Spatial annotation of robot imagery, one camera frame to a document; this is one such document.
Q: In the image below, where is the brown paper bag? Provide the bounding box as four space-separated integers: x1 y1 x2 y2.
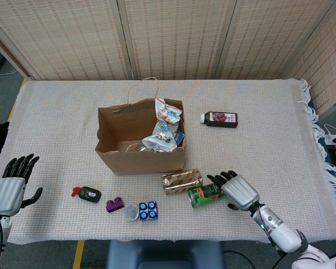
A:
94 77 188 177

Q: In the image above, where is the white power adapter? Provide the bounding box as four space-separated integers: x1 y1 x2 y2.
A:
323 124 336 146

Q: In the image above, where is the purple building block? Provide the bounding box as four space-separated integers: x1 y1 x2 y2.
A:
105 197 124 215

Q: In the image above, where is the clear round toothpick jar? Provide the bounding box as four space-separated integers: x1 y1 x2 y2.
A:
123 203 140 222

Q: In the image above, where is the white woven tablecloth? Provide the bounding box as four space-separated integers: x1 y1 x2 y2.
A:
0 78 336 245

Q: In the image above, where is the black ink bottle red cap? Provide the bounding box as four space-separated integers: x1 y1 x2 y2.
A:
71 185 102 204

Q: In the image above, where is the green Pringles can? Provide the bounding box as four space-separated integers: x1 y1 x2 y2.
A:
188 183 230 210

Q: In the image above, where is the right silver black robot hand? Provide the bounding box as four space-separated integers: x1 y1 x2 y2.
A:
206 170 260 211

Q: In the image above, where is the dark juice bottle white cap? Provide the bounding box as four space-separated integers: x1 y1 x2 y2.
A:
199 111 239 129

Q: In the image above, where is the silver snack pouch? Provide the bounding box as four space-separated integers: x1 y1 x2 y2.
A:
142 98 184 154

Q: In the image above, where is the gold foil packet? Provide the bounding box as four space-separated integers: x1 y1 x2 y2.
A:
161 168 204 196

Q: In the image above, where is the dark blue under cloth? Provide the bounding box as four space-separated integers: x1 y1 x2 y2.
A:
306 98 330 169

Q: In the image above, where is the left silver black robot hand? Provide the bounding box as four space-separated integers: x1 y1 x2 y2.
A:
0 153 43 216

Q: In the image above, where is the blue four-stud building block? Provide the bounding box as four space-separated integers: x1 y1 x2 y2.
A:
138 200 159 222

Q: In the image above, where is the woven folding screen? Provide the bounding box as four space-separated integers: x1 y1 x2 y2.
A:
0 0 336 115

